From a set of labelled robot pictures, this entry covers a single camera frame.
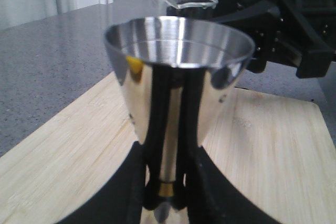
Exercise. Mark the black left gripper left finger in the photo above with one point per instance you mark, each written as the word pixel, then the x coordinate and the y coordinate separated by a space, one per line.
pixel 120 200

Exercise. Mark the silver steel jigger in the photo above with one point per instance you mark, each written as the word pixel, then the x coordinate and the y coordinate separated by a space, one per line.
pixel 175 74

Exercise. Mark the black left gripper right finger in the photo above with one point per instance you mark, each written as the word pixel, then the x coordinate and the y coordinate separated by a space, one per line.
pixel 212 198

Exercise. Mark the light wooden cutting board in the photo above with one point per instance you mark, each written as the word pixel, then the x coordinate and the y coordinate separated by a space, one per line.
pixel 277 151

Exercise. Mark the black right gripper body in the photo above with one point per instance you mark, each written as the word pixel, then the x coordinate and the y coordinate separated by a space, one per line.
pixel 303 37

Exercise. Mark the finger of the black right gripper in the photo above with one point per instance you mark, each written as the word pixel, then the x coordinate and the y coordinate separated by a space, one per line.
pixel 233 12

